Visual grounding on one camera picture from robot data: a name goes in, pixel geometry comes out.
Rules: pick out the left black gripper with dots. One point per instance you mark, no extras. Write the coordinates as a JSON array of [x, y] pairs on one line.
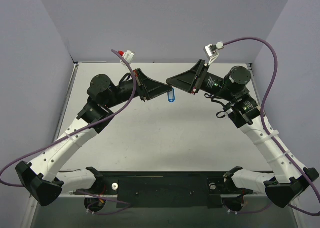
[[140, 84]]

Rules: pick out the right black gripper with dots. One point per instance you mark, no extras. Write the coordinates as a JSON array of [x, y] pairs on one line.
[[200, 76]]

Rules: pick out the blue key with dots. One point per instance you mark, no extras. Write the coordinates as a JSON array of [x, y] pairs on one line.
[[171, 95]]

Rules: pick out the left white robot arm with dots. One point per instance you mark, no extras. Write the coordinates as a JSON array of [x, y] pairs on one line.
[[42, 176]]

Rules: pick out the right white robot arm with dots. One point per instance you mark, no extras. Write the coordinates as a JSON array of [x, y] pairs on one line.
[[289, 177]]

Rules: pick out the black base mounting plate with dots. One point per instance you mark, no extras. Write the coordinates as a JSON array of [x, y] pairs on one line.
[[161, 189]]

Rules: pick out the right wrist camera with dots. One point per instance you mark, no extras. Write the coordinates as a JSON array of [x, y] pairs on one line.
[[212, 53]]

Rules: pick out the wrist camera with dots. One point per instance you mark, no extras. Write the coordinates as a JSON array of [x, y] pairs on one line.
[[212, 53], [129, 55]]

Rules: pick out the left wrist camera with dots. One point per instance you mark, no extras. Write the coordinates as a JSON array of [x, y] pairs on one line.
[[129, 55]]

